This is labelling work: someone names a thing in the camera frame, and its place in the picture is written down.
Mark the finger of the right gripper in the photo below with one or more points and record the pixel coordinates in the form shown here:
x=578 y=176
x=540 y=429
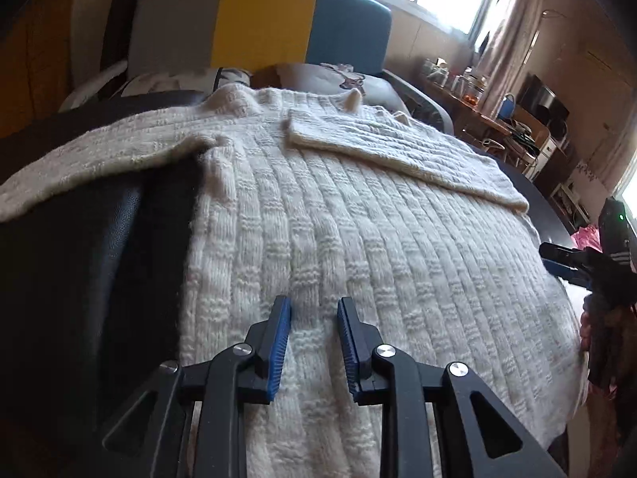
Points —
x=573 y=276
x=571 y=257

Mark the black leather ottoman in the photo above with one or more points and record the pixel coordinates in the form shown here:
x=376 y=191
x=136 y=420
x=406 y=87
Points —
x=274 y=283

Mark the black television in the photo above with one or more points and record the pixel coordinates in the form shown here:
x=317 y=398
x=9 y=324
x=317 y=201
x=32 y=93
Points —
x=540 y=101

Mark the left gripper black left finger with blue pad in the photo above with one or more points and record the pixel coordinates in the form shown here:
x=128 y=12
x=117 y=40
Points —
x=189 y=421

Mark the geometric pattern pillow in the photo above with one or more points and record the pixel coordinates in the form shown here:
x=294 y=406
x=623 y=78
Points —
x=205 y=81

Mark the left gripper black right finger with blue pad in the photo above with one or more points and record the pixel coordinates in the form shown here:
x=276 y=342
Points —
x=434 y=419

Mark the pink quilted jacket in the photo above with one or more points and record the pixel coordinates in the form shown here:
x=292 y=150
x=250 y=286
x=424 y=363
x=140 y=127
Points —
x=587 y=237

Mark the grey yellow blue sofa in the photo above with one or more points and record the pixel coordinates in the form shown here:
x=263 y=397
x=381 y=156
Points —
x=177 y=36

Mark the pink curtain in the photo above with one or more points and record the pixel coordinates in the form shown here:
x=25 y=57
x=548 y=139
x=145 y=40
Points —
x=510 y=28

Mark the deer print pillow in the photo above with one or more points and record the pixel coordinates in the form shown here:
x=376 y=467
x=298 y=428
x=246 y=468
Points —
x=358 y=88

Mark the white knitted sweater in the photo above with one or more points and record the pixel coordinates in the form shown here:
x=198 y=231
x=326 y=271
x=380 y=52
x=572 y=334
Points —
x=166 y=234

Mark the cluttered wooden side table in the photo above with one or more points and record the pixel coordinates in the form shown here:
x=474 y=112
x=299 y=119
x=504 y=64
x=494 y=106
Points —
x=521 y=141

